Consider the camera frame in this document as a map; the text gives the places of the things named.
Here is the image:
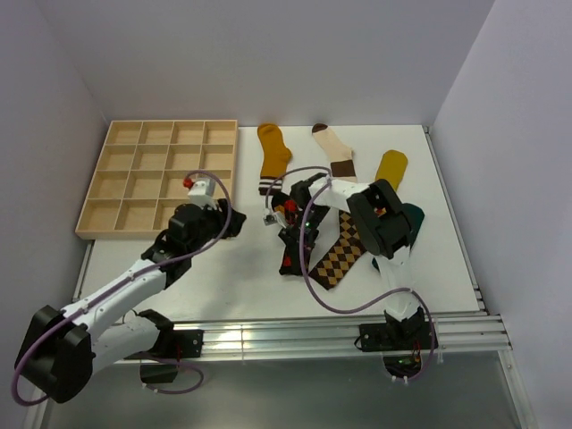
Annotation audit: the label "brown yellow argyle sock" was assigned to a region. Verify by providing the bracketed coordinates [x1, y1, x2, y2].
[308, 211, 366, 290]

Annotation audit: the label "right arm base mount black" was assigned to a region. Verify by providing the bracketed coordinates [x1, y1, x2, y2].
[354, 322, 439, 380]

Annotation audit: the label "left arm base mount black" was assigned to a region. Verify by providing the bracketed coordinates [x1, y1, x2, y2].
[127, 329, 205, 391]

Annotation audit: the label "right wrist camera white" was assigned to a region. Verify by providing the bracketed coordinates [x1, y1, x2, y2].
[263, 209, 288, 228]

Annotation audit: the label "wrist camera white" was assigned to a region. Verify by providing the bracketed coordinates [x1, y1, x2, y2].
[263, 209, 288, 228]
[183, 177, 216, 208]

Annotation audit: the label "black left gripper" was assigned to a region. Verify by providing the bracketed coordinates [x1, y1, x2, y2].
[187, 198, 246, 256]

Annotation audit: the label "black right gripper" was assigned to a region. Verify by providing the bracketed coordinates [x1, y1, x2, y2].
[280, 205, 331, 273]

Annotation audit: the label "dark green sock bear motif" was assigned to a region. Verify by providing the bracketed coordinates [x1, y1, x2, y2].
[376, 203, 425, 260]

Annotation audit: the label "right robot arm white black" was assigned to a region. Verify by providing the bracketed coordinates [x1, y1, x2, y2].
[266, 173, 431, 349]

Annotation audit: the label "black red yellow argyle sock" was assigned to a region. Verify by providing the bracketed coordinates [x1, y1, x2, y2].
[271, 192, 315, 275]

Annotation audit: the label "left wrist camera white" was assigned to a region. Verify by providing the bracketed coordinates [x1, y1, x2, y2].
[183, 177, 216, 208]

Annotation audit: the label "wooden compartment tray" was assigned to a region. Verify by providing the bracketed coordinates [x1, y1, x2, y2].
[75, 120, 238, 240]

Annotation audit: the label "cream sock brown stripes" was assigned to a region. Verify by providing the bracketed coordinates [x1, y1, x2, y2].
[311, 122, 358, 182]

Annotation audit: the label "yellow sock bear motif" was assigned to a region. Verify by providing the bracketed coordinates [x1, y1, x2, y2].
[375, 149, 408, 191]

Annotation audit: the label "aluminium rail frame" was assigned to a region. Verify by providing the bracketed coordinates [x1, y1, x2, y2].
[76, 125, 510, 360]

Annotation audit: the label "mustard sock brown white stripes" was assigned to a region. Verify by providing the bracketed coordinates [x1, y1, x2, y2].
[257, 123, 292, 196]

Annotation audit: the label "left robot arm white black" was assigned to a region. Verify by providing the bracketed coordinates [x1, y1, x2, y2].
[12, 198, 247, 406]

